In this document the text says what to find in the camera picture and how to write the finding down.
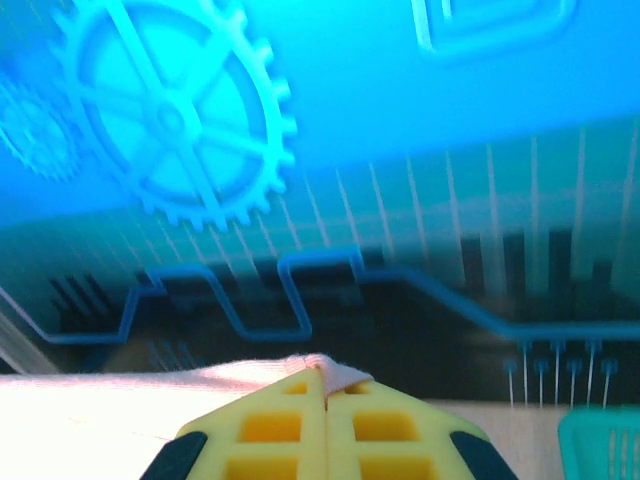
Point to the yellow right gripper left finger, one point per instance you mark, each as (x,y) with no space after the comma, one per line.
(270,430)

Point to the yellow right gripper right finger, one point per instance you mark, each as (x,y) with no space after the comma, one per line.
(395,435)

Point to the pink t-shirt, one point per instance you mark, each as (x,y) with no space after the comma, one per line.
(100,410)

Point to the green plastic basket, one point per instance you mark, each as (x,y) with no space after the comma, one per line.
(600,445)

